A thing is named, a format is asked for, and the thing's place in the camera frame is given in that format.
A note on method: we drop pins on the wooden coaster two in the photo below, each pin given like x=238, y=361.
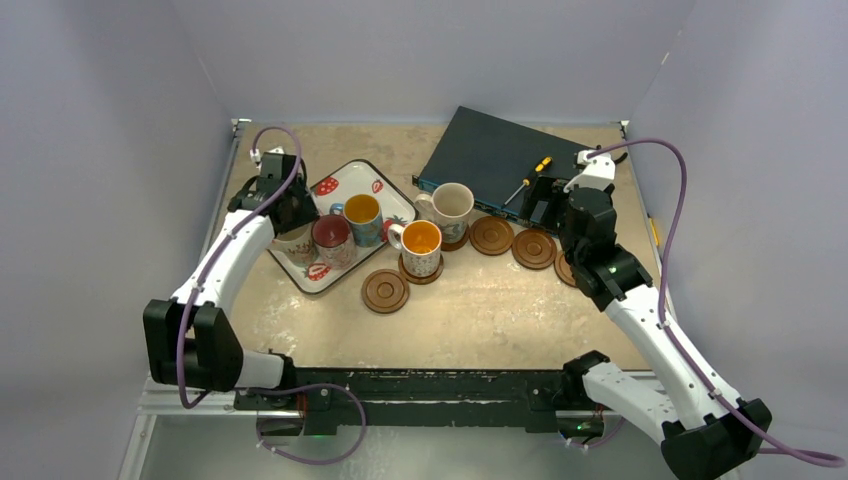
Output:
x=491, y=235

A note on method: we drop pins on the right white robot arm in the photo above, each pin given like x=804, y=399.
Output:
x=701, y=424

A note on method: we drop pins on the beige cream mug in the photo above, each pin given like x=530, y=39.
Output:
x=296, y=245

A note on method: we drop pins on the dark blue network switch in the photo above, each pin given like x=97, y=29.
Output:
x=491, y=156

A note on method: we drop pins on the wooden coaster one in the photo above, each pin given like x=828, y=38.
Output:
x=457, y=244

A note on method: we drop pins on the wooden coaster five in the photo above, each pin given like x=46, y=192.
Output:
x=420, y=280

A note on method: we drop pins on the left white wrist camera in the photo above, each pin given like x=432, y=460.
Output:
x=256, y=156

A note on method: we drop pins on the white strawberry tray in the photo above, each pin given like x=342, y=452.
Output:
x=355, y=177

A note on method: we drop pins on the white floral mug orange inside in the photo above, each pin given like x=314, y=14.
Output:
x=419, y=243

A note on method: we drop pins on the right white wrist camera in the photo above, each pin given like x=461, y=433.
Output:
x=595, y=171

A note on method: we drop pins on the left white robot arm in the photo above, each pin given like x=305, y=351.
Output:
x=189, y=338

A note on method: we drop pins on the wooden coaster four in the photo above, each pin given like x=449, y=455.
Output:
x=563, y=270

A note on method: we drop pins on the wooden coaster six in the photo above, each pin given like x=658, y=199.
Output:
x=385, y=291

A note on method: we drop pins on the yellow black screwdriver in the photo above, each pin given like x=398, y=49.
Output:
x=526, y=181

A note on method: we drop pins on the blue mug orange inside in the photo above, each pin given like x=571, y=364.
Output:
x=364, y=216

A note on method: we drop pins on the pink inside dark mug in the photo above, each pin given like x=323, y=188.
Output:
x=333, y=239

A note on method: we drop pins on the cream white mug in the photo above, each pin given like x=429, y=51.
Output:
x=449, y=206

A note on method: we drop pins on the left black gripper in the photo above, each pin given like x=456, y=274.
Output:
x=307, y=213

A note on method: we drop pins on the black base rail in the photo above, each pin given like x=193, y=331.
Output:
x=534, y=400

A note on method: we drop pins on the wooden coaster three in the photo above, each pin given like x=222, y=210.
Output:
x=534, y=249

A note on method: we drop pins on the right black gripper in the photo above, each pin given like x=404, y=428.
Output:
x=544, y=198

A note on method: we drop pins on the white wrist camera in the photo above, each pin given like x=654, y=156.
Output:
x=256, y=156
x=595, y=171

